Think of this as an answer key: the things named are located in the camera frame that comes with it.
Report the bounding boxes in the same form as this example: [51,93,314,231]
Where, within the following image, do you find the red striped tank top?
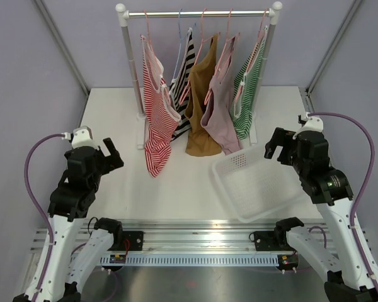
[140,35,181,177]

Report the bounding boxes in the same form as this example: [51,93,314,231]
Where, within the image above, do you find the brown tank top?
[185,33,222,157]

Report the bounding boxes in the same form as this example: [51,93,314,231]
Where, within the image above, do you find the black white striped tank top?
[169,28,196,141]

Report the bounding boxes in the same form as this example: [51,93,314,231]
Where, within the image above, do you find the pink wire hanger brown top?
[179,8,212,105]

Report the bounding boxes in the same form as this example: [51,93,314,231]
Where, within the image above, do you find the blue wire hanger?
[173,9,189,79]

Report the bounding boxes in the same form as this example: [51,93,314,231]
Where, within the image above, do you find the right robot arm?
[264,128,378,301]

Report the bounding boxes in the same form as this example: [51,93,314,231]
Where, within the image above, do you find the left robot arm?
[14,135,124,301]

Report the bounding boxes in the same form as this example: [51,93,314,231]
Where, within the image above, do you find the green striped tank top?
[229,25,268,140]

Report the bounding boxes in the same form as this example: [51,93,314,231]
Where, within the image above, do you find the mauve pink tank top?
[200,33,241,155]

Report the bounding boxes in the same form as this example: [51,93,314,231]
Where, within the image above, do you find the white plastic basket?
[212,145,306,223]

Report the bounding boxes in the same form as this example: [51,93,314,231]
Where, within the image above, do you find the white and grey clothes rack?
[115,1,283,150]

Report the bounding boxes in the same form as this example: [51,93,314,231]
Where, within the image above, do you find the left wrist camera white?
[71,126,97,149]

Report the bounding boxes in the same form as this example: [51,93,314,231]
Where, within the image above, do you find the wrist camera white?
[292,113,323,140]
[71,126,97,149]

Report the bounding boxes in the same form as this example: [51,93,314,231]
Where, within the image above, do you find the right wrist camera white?
[292,113,323,140]

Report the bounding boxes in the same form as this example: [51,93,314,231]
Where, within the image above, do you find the right aluminium frame post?
[306,0,364,96]

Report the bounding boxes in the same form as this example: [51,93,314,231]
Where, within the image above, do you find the aluminium frame post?
[306,0,364,96]
[31,0,91,95]

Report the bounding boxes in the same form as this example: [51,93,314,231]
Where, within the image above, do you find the left aluminium frame post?
[31,0,91,95]

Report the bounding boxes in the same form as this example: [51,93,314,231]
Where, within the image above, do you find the pink wire hanger green top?
[234,9,268,103]

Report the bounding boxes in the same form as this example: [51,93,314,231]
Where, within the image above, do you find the pink wire hanger mauve top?
[204,8,234,106]

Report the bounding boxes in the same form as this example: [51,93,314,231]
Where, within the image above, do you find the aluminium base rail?
[26,219,375,268]

